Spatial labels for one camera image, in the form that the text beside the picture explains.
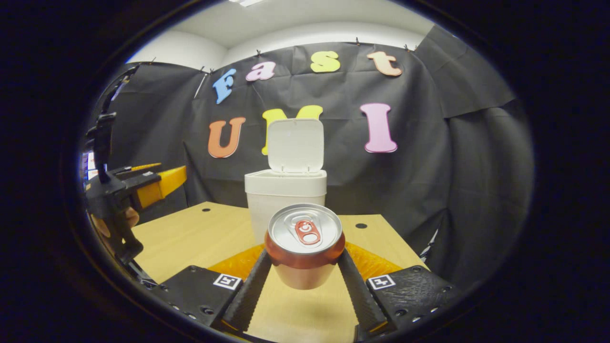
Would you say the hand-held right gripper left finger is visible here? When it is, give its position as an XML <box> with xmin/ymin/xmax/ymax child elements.
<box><xmin>148</xmin><ymin>244</ymin><xmax>273</xmax><ymax>333</ymax></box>

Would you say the red pop can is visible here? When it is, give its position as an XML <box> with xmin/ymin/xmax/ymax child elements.
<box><xmin>264</xmin><ymin>203</ymin><xmax>346</xmax><ymax>290</ymax></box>

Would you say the black backdrop cloth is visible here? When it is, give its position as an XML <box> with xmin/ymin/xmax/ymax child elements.
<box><xmin>95</xmin><ymin>24</ymin><xmax>534</xmax><ymax>286</ymax></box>

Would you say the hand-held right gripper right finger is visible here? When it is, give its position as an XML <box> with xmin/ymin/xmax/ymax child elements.
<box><xmin>337</xmin><ymin>242</ymin><xmax>460</xmax><ymax>334</ymax></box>

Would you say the white desktop garbage bin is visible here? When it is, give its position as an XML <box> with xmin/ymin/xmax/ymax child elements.
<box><xmin>244</xmin><ymin>118</ymin><xmax>328</xmax><ymax>246</ymax></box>

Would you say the wooden desktop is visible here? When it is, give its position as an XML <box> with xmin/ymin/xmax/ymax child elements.
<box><xmin>131</xmin><ymin>202</ymin><xmax>429</xmax><ymax>343</ymax></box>

